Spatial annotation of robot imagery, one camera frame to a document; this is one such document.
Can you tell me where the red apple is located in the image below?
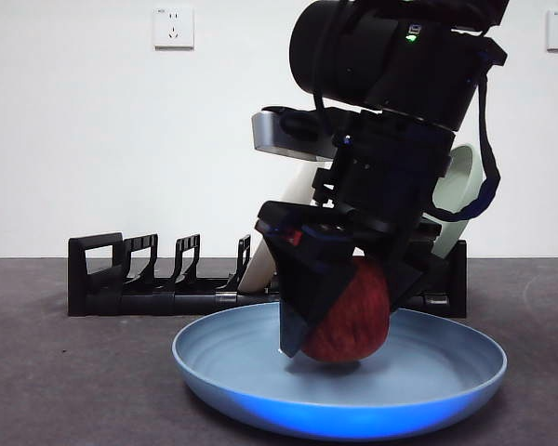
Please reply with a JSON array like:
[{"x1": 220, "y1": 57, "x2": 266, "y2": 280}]
[{"x1": 301, "y1": 257, "x2": 392, "y2": 362}]

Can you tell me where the blue plate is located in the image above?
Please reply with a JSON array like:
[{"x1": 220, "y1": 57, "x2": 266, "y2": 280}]
[{"x1": 170, "y1": 301, "x2": 509, "y2": 441}]

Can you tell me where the white plate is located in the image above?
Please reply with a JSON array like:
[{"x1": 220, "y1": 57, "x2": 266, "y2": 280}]
[{"x1": 238, "y1": 160, "x2": 320, "y2": 295}]

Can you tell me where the green plate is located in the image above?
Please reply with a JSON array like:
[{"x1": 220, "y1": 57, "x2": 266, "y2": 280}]
[{"x1": 418, "y1": 143, "x2": 485, "y2": 259}]

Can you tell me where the black plate rack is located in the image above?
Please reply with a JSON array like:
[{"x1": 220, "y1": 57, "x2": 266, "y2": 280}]
[{"x1": 68, "y1": 231, "x2": 469, "y2": 320}]

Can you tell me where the blue black braided cable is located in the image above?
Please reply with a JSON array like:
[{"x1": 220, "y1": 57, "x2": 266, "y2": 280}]
[{"x1": 427, "y1": 46, "x2": 501, "y2": 224}]

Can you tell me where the thin black cable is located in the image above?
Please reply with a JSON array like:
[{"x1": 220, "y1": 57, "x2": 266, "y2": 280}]
[{"x1": 306, "y1": 0, "x2": 352, "y2": 143}]

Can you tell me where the pale grey camera box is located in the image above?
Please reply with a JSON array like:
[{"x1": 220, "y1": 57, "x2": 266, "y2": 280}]
[{"x1": 250, "y1": 106, "x2": 339, "y2": 163}]

